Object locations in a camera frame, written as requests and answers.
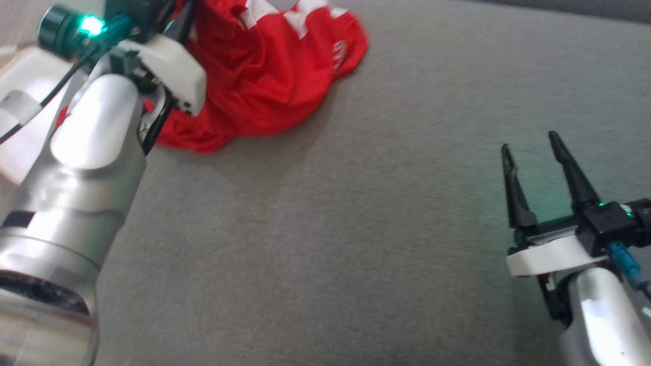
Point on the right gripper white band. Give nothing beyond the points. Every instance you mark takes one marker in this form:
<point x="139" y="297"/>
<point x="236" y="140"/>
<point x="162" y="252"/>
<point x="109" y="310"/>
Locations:
<point x="554" y="256"/>

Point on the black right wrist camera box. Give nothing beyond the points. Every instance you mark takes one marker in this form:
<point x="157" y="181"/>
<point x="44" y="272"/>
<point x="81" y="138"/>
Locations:
<point x="610" y="223"/>

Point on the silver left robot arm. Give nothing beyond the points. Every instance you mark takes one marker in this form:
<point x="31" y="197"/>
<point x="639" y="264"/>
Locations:
<point x="76" y="203"/>

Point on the grey sofa seat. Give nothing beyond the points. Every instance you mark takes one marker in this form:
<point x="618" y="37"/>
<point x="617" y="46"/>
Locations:
<point x="356" y="229"/>

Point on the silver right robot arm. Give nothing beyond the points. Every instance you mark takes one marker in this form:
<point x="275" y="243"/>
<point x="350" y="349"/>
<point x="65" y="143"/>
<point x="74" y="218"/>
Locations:
<point x="605" y="320"/>

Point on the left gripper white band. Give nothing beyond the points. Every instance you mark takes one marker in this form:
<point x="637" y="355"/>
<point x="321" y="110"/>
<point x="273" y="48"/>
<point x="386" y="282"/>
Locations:
<point x="173" y="66"/>

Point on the red and white jersey shirt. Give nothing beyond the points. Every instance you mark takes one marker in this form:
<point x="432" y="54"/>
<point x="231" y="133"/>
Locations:
<point x="264" y="76"/>

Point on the left wrist camera green light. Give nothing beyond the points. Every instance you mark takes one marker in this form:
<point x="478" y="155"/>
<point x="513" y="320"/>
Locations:
<point x="63" y="30"/>

